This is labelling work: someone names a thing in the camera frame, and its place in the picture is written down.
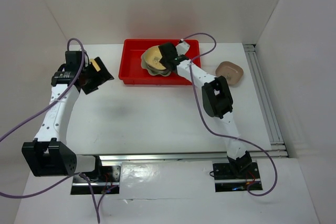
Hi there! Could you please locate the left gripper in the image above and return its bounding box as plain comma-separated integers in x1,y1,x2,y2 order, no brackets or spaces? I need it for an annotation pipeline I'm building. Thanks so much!
80,57,113,94

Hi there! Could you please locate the large green scalloped bowl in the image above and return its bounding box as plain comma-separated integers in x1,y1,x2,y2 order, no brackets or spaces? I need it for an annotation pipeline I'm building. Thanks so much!
141,53,171,77

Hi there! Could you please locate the yellow square plate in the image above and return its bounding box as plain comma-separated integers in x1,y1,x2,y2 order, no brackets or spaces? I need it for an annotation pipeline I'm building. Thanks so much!
143,46,166,71
90,59,101,72

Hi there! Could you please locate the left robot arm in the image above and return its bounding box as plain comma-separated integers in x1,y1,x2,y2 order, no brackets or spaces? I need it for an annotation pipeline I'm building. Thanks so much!
22,51,113,182

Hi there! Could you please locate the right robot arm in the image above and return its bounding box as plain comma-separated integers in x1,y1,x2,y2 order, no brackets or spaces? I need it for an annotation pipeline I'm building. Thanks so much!
159,42,252,178

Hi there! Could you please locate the red plastic bin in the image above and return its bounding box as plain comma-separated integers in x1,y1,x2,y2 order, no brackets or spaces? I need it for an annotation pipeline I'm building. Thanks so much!
119,39,191,86

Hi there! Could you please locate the brown square plate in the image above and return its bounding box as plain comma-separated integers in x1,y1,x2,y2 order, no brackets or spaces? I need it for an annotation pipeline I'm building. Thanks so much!
215,61,244,86

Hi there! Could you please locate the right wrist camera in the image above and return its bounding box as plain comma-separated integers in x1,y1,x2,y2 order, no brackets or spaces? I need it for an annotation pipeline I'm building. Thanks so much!
175,41,190,56

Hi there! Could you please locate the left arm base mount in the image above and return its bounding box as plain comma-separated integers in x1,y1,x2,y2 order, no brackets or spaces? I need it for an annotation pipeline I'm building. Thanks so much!
70,164,121,195

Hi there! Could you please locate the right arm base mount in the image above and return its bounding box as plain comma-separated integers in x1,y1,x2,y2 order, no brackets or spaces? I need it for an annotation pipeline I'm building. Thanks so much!
209,162,263,193

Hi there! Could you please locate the aluminium rail right side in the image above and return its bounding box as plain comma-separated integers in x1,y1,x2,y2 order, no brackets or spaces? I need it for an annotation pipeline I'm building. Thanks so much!
243,44,289,158

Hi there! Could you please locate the aluminium rail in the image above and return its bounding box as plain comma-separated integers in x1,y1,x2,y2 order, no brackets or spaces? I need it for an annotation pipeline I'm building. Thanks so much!
243,44,289,158
98,149,289,163

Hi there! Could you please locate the aluminium rail front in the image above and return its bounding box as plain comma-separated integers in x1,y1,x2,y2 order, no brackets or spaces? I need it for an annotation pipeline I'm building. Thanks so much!
98,149,289,163

